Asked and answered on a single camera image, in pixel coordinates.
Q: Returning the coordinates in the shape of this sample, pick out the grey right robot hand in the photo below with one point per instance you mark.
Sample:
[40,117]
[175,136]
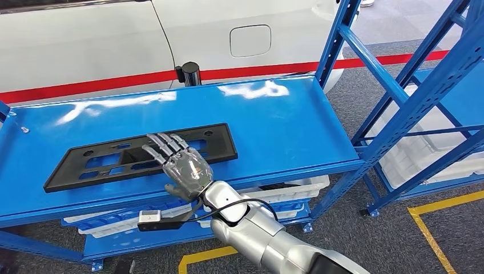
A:
[189,172]

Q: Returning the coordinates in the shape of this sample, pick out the long black plastic panel part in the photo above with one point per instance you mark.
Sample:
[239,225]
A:
[223,151]

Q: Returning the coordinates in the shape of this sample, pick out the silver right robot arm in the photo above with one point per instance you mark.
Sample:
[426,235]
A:
[257,234]

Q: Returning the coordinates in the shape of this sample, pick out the blue steel shelf rack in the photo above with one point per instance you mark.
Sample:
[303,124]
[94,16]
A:
[423,176]
[283,128]

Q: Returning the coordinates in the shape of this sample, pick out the red barrier belt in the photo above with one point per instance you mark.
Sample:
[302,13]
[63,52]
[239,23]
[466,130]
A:
[94,84]

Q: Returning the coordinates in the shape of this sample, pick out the white car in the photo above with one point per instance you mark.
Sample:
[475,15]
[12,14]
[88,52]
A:
[94,45]

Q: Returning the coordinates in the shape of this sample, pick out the small silver bolt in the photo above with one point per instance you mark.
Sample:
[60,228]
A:
[25,129]

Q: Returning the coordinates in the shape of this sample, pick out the large translucent white bin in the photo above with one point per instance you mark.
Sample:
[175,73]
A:
[408,159]

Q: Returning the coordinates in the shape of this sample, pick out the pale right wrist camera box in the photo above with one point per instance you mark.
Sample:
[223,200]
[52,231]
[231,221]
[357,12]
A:
[149,216]

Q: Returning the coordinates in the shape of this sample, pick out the black stanchion post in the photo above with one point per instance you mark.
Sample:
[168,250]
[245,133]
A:
[190,73]

